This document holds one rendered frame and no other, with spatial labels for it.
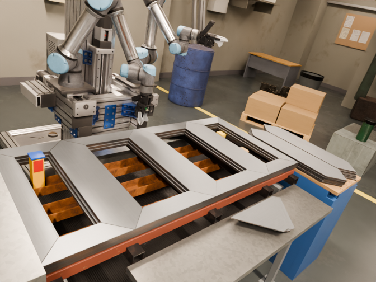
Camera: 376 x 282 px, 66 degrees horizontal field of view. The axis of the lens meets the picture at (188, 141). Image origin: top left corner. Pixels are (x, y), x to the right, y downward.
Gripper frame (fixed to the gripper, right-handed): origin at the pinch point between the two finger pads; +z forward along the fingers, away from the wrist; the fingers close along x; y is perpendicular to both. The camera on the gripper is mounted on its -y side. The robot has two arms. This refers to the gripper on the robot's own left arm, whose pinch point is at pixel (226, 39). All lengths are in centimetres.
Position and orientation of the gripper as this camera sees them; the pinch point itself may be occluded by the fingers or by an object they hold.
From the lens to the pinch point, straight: 209.7
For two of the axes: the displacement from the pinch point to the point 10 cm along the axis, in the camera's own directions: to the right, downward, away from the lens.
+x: -3.5, 4.7, -8.1
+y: -1.5, 8.2, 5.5
